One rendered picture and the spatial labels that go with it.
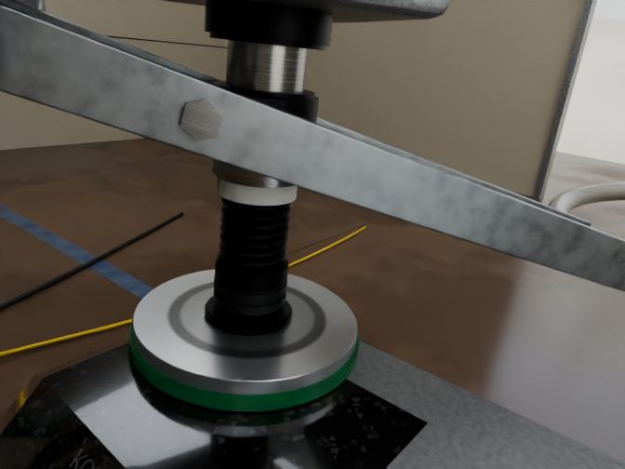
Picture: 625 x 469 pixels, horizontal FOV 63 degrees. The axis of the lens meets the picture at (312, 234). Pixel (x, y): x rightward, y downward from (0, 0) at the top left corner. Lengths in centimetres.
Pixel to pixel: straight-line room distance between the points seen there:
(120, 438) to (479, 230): 34
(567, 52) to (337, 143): 480
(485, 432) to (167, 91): 35
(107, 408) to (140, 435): 4
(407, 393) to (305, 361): 10
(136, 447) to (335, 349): 18
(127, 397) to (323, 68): 589
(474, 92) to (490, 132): 42
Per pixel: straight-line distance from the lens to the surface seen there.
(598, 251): 58
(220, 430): 41
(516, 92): 524
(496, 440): 46
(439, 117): 549
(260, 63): 41
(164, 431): 41
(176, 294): 53
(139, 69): 37
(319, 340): 47
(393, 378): 49
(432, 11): 36
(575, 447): 48
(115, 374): 47
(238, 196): 42
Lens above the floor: 110
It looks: 20 degrees down
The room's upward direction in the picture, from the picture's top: 6 degrees clockwise
